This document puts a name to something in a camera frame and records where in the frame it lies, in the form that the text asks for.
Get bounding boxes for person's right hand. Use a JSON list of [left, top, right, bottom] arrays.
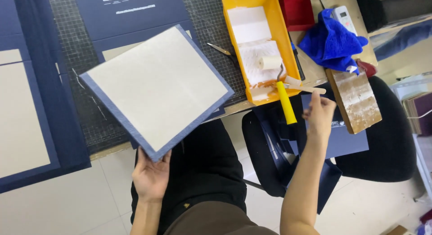
[[302, 92, 337, 139]]

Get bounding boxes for person's left hand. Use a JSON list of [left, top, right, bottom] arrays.
[[131, 148, 173, 203]]

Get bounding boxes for grey board with blue border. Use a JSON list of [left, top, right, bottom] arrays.
[[79, 24, 235, 162]]

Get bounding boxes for wooden stick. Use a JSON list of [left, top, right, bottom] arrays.
[[273, 83, 327, 95]]

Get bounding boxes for blue printed card sheet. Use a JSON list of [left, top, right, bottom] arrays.
[[300, 93, 370, 159]]

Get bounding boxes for glue stained wooden board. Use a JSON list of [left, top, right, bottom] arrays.
[[326, 68, 383, 134]]

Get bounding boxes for black craft knife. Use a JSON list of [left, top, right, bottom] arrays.
[[288, 33, 306, 82]]

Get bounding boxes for person's black trousers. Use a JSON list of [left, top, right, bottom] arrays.
[[130, 118, 248, 235]]

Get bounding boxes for pile of blue paper offcuts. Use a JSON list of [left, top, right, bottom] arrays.
[[253, 105, 343, 215]]

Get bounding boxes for red object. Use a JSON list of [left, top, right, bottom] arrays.
[[356, 59, 378, 78]]

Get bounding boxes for black chair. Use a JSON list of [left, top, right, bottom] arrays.
[[242, 75, 418, 198]]

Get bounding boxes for blue cloth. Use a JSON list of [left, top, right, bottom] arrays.
[[298, 9, 369, 75]]

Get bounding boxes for person's brown shirt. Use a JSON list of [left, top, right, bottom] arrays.
[[163, 201, 279, 235]]

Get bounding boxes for blue sheet with grey boards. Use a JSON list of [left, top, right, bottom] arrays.
[[0, 0, 92, 195]]

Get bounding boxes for yellow paint tray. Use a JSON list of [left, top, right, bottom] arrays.
[[221, 0, 302, 106]]

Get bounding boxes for stack of brown purple cards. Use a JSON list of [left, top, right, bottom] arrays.
[[403, 92, 432, 136]]

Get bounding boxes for white remote control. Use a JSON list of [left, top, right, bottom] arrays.
[[331, 6, 358, 36]]

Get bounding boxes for red box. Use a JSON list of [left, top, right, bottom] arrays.
[[279, 0, 316, 32]]

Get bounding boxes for dark gridded cutting mat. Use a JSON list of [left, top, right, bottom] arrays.
[[47, 0, 249, 155]]

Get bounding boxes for large blue printed sheet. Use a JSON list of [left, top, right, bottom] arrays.
[[72, 0, 200, 64]]

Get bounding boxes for yellow handled glue roller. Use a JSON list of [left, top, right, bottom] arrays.
[[258, 55, 298, 125]]

